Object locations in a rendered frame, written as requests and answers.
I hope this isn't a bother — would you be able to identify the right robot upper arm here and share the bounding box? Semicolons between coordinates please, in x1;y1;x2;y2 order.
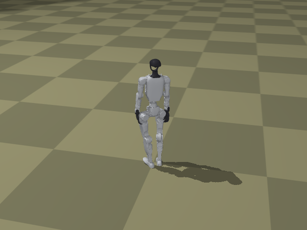
163;76;171;97

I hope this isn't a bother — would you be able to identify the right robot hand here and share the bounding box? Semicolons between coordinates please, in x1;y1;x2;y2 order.
163;107;169;122

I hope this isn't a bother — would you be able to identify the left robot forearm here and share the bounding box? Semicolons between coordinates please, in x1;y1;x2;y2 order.
135;93;142;112

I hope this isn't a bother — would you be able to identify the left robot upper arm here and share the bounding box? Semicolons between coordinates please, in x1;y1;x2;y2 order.
138;77;147;98

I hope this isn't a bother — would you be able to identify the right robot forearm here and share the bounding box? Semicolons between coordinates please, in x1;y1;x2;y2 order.
164;95;170;110

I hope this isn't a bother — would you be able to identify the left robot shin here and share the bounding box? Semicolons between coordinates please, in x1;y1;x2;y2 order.
143;138;153;163

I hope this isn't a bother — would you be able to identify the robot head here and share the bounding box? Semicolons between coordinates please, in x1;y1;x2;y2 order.
150;59;161;78

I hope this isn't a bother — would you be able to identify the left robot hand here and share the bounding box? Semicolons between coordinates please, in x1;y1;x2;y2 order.
135;110;141;124

